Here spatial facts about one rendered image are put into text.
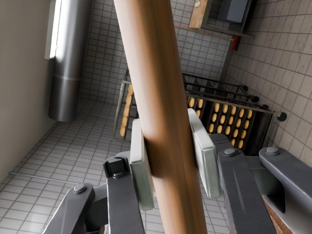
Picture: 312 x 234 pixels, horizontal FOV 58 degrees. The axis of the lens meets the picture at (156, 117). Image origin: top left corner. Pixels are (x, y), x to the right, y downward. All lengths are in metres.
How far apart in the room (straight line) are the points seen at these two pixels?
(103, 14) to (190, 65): 1.76
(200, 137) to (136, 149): 0.04
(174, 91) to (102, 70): 5.11
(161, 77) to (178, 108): 0.02
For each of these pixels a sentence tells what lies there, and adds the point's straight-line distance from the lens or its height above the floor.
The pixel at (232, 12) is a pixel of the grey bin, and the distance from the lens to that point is 4.66.
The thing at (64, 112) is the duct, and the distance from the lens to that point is 3.30.
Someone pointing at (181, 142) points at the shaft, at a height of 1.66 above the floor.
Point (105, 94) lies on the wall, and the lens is 5.34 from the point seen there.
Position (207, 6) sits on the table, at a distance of 4.45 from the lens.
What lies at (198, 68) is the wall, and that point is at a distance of 5.30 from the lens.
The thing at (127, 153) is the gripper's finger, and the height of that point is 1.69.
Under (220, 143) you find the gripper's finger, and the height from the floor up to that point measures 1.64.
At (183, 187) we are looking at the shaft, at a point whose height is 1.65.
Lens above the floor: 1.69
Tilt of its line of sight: 6 degrees down
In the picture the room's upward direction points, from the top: 79 degrees counter-clockwise
